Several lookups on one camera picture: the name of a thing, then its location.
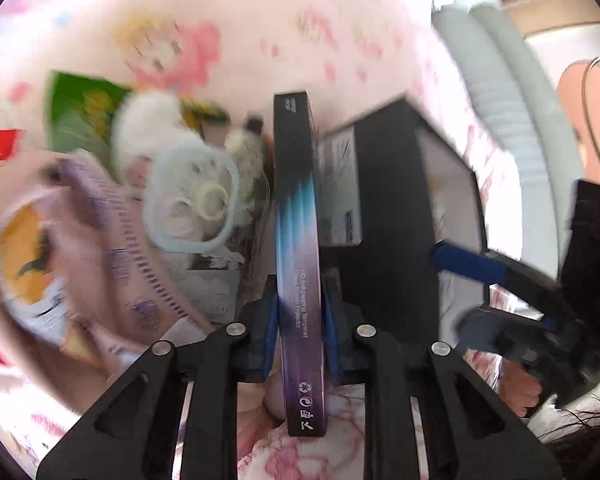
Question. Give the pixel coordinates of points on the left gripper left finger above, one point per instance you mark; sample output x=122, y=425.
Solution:
x=173, y=402

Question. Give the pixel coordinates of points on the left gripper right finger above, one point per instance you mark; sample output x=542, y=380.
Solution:
x=428, y=415

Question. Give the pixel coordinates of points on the pink printed cloth bag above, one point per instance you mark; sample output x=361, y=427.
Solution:
x=77, y=275

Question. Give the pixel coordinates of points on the dark screen protector box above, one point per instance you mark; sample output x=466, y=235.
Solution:
x=298, y=267

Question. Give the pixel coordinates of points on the clear cartoon phone case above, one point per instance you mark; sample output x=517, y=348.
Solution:
x=190, y=198

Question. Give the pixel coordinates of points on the person's right hand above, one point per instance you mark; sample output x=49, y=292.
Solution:
x=519, y=390

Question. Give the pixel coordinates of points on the black cardboard storage box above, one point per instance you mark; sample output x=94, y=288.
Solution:
x=389, y=188

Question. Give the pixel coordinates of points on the grey padded headboard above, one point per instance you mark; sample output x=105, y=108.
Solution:
x=515, y=100

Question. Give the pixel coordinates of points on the small cream bottle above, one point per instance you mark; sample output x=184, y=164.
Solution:
x=245, y=146

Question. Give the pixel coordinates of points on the white plush toy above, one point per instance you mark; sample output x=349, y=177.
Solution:
x=144, y=124

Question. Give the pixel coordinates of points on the green snack packet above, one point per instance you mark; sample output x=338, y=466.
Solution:
x=79, y=113

